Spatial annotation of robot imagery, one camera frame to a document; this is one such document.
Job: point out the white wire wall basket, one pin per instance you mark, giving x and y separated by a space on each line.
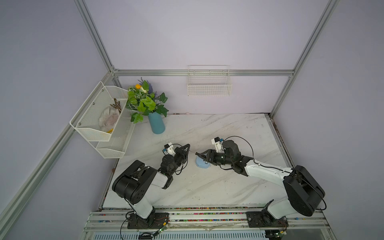
209 80

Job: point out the artificial green plant bouquet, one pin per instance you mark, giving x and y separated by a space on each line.
143 101

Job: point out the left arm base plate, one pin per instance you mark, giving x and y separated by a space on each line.
155 221

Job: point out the white two-tier mesh shelf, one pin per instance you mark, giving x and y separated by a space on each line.
86 122

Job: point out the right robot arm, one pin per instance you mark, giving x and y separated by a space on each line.
303 193

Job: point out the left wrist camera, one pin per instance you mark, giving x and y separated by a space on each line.
169 149

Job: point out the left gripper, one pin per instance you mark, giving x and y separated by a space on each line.
183 154

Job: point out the teal vase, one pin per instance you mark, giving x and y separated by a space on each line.
156 123

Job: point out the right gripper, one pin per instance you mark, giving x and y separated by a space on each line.
213 159

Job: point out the brown twigs in shelf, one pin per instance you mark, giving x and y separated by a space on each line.
116 105

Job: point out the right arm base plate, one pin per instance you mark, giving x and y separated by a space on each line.
265 220

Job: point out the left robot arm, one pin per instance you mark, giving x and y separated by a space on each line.
133 184

